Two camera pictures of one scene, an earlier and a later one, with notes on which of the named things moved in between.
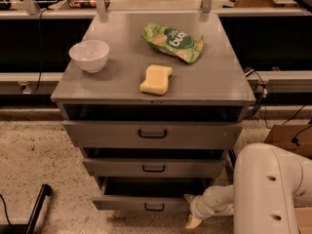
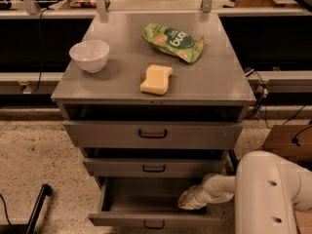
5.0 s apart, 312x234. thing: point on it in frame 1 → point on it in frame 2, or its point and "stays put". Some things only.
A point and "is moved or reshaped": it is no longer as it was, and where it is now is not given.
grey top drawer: x=152 y=135 stays put
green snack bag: x=182 y=45 stays put
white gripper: x=197 y=206 → x=198 y=196
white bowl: x=92 y=55 stays put
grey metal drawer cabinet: x=154 y=101 stays put
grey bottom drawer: x=148 y=193 is moved or reshaped
